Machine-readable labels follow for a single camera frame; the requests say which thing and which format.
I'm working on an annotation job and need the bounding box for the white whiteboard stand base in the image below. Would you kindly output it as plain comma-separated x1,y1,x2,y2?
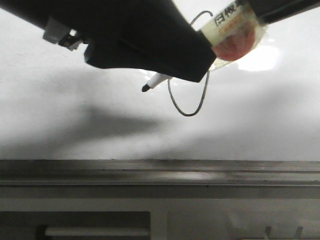
0,186,320,240

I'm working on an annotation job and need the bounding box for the white whiteboard marker pen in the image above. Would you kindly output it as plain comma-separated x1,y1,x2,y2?
135,0,264,92

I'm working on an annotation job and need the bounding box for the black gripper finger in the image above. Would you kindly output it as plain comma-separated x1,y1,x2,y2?
248,0,320,24
0,0,216,83

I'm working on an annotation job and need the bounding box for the white whiteboard with metal frame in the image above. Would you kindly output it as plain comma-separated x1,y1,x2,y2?
0,8,320,186

